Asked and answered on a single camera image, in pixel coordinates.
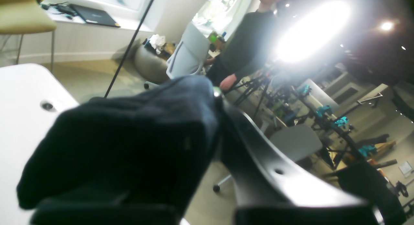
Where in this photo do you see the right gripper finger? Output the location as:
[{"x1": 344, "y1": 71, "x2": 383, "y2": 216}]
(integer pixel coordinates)
[{"x1": 213, "y1": 88, "x2": 385, "y2": 225}]

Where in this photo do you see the plain black T-shirt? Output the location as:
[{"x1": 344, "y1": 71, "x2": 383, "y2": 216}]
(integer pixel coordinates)
[{"x1": 16, "y1": 76, "x2": 221, "y2": 225}]

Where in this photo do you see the person in dark clothes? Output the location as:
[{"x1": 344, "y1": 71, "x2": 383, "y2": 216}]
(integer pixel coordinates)
[{"x1": 204, "y1": 0, "x2": 282, "y2": 91}]

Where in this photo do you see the grey office chair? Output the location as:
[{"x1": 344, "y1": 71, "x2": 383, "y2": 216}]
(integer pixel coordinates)
[{"x1": 134, "y1": 22, "x2": 210, "y2": 80}]

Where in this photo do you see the black floor lamp stand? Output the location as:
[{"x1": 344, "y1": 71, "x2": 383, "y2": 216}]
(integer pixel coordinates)
[{"x1": 103, "y1": 0, "x2": 155, "y2": 98}]

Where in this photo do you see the right chrome table grommet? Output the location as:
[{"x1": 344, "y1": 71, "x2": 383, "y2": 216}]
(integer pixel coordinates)
[{"x1": 40, "y1": 101, "x2": 56, "y2": 112}]

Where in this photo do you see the black laptop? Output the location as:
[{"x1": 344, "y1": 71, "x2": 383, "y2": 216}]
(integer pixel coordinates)
[{"x1": 69, "y1": 4, "x2": 120, "y2": 28}]

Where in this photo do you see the beige bar stool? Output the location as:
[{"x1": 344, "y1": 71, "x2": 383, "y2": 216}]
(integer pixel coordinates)
[{"x1": 0, "y1": 0, "x2": 57, "y2": 71}]

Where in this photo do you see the black camera tripod rig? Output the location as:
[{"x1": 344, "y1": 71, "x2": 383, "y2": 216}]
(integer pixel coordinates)
[{"x1": 233, "y1": 73, "x2": 408, "y2": 199}]

